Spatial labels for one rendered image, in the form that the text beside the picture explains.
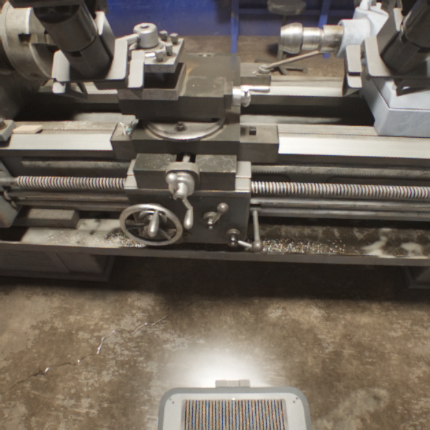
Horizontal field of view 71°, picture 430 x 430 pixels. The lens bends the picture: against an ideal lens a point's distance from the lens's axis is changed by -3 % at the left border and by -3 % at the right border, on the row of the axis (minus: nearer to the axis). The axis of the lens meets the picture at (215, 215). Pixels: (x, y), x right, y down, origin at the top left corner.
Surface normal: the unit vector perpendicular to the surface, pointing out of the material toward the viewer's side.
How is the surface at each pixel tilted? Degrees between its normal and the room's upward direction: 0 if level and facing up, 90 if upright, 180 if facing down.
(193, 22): 90
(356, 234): 0
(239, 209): 90
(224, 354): 0
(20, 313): 0
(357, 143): 36
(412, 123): 90
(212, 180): 90
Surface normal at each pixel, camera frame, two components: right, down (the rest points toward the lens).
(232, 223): -0.06, 0.77
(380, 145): -0.05, -0.07
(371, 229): -0.02, -0.64
